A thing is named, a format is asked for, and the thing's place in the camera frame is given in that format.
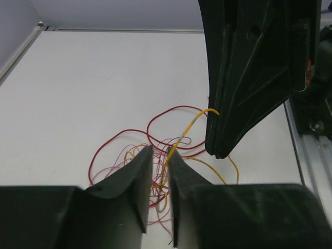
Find aluminium mounting rail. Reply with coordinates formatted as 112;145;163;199
284;101;331;209

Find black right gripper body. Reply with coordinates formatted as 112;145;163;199
293;18;331;109

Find yellow wires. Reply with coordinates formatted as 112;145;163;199
124;108;240;213

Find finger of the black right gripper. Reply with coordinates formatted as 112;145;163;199
199;0;322;159

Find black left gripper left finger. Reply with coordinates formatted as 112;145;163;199
1;146;153;248

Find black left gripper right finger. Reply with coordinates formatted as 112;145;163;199
168;148;331;248

